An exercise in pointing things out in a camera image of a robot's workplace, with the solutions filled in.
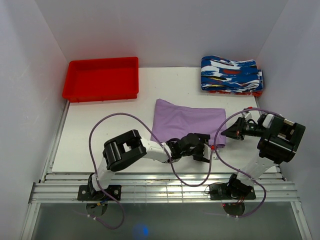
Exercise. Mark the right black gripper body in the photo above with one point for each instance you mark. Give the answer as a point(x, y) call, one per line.
point(250, 129)

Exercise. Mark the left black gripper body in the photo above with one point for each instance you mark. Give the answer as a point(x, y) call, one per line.
point(197, 152)

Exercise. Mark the purple trousers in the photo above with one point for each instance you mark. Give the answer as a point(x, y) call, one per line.
point(174, 121)

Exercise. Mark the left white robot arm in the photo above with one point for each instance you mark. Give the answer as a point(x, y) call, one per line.
point(124, 150)

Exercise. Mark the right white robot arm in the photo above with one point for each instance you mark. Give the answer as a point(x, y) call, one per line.
point(279, 140)

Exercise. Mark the red folded trousers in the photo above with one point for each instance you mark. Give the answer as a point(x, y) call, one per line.
point(248, 93)

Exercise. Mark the blue patterned folded trousers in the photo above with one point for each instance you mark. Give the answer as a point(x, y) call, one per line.
point(221, 74)

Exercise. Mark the red plastic tray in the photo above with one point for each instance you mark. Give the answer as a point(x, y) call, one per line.
point(105, 79)

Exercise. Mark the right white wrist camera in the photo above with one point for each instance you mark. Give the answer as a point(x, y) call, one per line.
point(247, 114)

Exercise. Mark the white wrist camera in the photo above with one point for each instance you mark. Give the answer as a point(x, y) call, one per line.
point(247, 114)
point(212, 151)

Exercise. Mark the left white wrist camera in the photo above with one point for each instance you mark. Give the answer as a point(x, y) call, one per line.
point(212, 151)

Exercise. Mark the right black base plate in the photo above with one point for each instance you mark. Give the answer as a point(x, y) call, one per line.
point(222, 191)

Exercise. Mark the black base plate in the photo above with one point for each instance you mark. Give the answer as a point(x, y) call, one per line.
point(222, 191)
point(85, 194)

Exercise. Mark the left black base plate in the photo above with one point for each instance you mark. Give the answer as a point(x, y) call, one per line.
point(85, 194)

